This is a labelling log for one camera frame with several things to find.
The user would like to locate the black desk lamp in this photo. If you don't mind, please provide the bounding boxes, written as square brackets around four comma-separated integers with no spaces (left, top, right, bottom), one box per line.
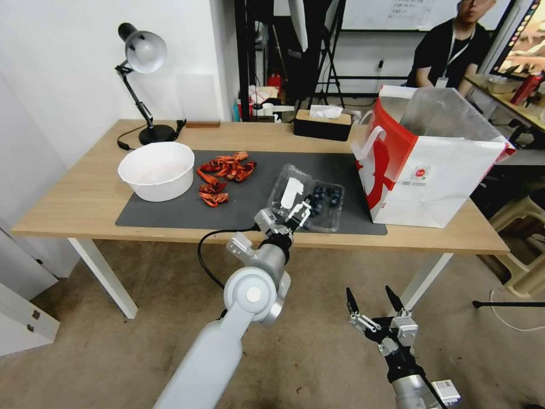
[114,22,178,146]

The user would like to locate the white tissue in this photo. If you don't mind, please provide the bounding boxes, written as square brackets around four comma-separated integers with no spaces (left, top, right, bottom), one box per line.
[309,105,344,120]

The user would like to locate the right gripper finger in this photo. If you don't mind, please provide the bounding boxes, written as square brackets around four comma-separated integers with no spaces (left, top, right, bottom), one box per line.
[384,285,413,319]
[345,287,383,338]

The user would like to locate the black tissue box wooden lid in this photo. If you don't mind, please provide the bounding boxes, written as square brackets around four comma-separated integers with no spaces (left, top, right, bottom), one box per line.
[293,108,354,143]

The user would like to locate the white cabinet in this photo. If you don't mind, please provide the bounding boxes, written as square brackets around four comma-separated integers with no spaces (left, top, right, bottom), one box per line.
[0,224,61,357]

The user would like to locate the red white takeout bag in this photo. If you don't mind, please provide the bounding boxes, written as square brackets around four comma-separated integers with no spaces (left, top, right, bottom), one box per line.
[350,85,517,229]

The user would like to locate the white round bowl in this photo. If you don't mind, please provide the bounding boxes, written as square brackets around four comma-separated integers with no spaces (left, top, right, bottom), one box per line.
[117,141,196,203]

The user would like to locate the black tripod leg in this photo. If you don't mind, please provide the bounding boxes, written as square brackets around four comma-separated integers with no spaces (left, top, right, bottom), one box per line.
[472,299,545,312]

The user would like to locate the dark grey table mat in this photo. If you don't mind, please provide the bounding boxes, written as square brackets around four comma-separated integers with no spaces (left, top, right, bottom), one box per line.
[115,149,389,236]

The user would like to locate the clear plastic takeout container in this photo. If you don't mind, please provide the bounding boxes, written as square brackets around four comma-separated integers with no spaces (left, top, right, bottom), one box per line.
[266,162,345,233]

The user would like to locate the cardboard box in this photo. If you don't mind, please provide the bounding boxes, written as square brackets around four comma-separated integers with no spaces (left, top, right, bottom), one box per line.
[248,85,280,108]

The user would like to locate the black metal rack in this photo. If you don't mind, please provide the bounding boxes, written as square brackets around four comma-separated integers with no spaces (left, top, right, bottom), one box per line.
[233,0,274,123]

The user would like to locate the white floor cable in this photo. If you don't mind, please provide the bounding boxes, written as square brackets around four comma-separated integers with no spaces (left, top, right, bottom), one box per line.
[488,289,545,332]

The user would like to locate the wooden side desk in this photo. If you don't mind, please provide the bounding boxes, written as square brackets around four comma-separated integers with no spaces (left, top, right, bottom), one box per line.
[463,74,545,151]

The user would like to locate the white softbox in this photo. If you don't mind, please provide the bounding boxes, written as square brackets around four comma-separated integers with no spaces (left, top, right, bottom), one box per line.
[288,0,311,52]

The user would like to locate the large display screen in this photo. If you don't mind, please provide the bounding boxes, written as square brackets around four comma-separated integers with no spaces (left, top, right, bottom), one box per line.
[488,0,545,80]

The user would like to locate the black folding stand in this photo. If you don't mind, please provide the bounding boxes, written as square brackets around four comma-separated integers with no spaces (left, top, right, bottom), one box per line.
[297,0,346,110]

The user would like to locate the person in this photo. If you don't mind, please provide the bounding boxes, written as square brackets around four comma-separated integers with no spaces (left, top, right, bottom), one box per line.
[405,0,491,97]

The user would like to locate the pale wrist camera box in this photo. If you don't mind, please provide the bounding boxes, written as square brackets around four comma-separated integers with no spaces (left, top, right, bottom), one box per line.
[391,314,420,347]

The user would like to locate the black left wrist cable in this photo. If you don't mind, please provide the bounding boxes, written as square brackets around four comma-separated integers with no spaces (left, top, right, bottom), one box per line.
[197,227,261,291]

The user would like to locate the wooden table white legs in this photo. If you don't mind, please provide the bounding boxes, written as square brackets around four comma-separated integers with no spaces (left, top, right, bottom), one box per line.
[10,119,511,320]

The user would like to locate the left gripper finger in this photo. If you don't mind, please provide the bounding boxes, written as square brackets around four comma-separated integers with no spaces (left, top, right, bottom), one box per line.
[291,195,311,218]
[297,204,318,230]

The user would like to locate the beige plastic stool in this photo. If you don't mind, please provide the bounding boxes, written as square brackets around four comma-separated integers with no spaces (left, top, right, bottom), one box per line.
[488,186,545,299]

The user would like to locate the whiteboard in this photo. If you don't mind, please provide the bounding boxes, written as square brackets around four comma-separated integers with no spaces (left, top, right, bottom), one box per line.
[340,0,512,32]

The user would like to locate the red bottle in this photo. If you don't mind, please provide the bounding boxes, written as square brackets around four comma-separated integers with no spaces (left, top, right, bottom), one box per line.
[510,74,544,106]

